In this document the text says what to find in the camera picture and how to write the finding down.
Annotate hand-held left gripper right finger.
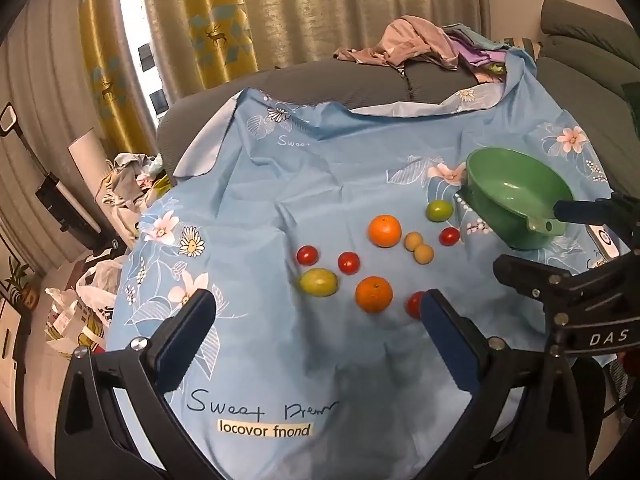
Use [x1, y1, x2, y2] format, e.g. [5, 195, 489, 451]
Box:
[420, 288, 601, 480]

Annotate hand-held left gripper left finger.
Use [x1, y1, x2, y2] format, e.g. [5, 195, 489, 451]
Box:
[54, 288, 218, 480]

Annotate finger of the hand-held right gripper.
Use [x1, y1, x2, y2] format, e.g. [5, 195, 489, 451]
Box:
[492, 250, 640, 326]
[552, 192, 640, 248]

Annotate green plastic bowl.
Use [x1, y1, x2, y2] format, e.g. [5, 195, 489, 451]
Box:
[465, 147, 576, 251]

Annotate orange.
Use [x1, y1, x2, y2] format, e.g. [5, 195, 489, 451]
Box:
[355, 276, 394, 314]
[368, 214, 403, 248]

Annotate white plastic bags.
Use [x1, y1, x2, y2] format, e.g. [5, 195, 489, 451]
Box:
[45, 255, 131, 356]

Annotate small green fruit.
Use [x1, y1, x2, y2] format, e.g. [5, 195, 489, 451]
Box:
[425, 200, 454, 223]

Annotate large yellow-green fruit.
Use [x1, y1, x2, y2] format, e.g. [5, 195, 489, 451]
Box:
[299, 268, 340, 297]

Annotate green sofa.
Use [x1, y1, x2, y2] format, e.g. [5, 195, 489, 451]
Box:
[535, 0, 640, 201]

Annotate pile of grey clothes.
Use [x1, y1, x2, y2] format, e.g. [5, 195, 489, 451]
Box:
[100, 152, 173, 213]

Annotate potted plant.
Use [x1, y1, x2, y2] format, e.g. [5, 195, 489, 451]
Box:
[5, 260, 41, 306]

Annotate blue floral cloth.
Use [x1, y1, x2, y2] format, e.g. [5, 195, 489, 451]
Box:
[102, 45, 631, 480]

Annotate black upright appliance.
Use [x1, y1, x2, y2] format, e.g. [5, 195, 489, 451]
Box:
[0, 102, 101, 251]

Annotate white board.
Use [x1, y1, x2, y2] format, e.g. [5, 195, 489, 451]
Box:
[67, 130, 117, 241]

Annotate pink garment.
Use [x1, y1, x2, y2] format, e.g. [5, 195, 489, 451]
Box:
[334, 16, 461, 71]

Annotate grey sofa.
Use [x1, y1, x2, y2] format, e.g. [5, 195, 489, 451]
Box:
[157, 57, 501, 186]

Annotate window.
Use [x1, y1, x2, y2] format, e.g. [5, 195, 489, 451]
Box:
[117, 0, 171, 121]

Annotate yellow patterned curtain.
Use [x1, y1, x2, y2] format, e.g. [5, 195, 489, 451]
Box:
[77, 0, 261, 161]

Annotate beige curtain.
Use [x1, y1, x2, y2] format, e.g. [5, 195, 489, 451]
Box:
[240, 0, 491, 71]

